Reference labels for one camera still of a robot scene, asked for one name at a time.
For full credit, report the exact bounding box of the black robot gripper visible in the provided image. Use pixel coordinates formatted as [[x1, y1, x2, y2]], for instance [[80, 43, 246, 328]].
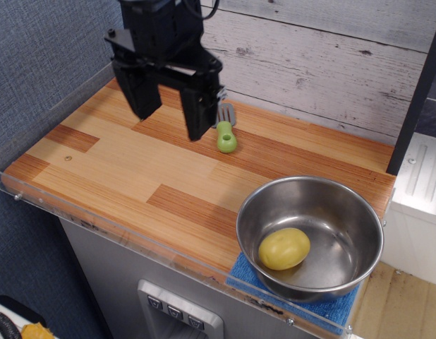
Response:
[[104, 1, 224, 141]]

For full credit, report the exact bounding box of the yellow potato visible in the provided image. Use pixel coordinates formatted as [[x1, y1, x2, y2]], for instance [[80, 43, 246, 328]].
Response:
[[258, 227, 310, 270]]

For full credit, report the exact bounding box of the stainless steel pot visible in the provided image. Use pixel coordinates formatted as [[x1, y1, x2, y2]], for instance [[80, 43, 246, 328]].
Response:
[[236, 176, 384, 302]]

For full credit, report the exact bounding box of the grey toy fridge cabinet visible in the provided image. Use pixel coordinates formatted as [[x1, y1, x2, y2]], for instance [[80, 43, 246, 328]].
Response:
[[61, 220, 343, 338]]

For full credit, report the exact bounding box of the silver dispenser panel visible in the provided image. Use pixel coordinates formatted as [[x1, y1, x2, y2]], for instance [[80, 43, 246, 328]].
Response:
[[138, 279, 224, 338]]

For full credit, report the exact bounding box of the blue cloth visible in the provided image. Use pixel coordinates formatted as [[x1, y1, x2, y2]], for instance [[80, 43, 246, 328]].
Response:
[[226, 254, 358, 338]]

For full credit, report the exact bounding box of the white toy sink unit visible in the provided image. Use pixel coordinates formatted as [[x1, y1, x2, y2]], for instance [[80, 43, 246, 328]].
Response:
[[381, 133, 436, 284]]

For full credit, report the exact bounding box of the green handled grey spatula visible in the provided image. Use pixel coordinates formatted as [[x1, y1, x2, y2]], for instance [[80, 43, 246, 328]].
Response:
[[213, 102, 237, 154]]

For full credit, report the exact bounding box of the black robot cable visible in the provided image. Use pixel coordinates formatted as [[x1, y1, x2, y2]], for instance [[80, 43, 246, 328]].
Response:
[[182, 0, 219, 20]]

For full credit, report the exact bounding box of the clear acrylic guard rail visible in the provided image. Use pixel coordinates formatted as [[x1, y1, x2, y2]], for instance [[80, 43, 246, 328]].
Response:
[[0, 49, 394, 338]]

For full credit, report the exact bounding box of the black right vertical post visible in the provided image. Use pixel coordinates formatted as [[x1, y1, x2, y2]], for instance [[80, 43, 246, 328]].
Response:
[[386, 31, 436, 175]]

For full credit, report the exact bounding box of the black braided hose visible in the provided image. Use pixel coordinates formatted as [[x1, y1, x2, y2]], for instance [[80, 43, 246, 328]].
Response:
[[0, 310, 21, 339]]

